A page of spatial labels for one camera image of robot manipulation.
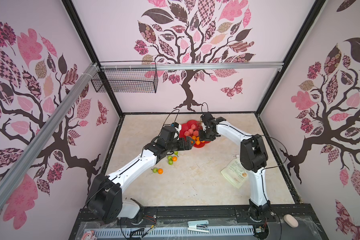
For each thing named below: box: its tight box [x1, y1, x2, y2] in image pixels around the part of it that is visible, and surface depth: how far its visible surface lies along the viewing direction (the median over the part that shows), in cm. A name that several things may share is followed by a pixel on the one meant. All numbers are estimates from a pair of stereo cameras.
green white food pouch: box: [220, 154, 249, 189], surface depth 88 cm
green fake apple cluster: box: [167, 155, 174, 166], surface depth 94 cm
